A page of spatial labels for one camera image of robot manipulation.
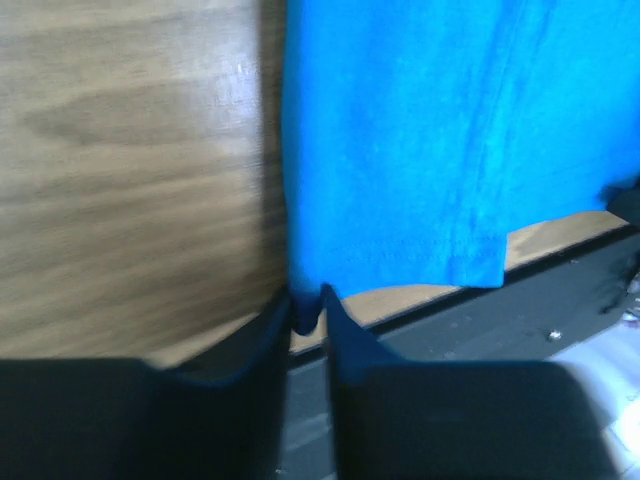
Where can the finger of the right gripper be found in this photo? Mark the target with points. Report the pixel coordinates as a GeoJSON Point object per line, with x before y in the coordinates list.
{"type": "Point", "coordinates": [622, 200]}

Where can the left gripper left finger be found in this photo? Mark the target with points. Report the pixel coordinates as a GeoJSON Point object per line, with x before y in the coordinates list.
{"type": "Point", "coordinates": [218, 415]}

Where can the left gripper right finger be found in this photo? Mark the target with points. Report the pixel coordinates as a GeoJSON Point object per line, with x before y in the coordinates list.
{"type": "Point", "coordinates": [393, 418]}

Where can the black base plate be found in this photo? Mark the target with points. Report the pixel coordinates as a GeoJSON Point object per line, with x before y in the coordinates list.
{"type": "Point", "coordinates": [546, 308]}

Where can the blue t-shirt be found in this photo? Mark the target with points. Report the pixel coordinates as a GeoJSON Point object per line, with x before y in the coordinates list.
{"type": "Point", "coordinates": [416, 135]}

